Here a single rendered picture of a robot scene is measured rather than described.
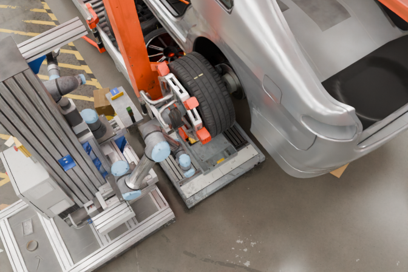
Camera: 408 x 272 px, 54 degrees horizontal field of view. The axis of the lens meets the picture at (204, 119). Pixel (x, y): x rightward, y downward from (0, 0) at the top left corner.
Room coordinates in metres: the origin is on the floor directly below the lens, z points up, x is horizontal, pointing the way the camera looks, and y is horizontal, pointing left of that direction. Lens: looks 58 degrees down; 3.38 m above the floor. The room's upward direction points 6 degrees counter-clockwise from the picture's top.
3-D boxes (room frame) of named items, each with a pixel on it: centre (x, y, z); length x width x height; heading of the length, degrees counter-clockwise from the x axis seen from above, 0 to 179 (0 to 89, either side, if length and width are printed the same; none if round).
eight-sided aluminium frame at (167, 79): (1.71, 0.17, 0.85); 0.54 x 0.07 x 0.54; 28
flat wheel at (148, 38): (2.61, 0.25, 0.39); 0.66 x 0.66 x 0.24
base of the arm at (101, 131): (1.60, 0.81, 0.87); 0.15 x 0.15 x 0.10
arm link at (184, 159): (1.21, 0.16, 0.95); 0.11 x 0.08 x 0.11; 22
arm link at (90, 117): (1.59, 0.82, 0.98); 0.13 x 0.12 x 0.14; 104
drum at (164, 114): (1.68, 0.23, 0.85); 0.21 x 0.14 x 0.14; 118
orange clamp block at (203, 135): (1.44, 0.02, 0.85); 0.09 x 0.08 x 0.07; 28
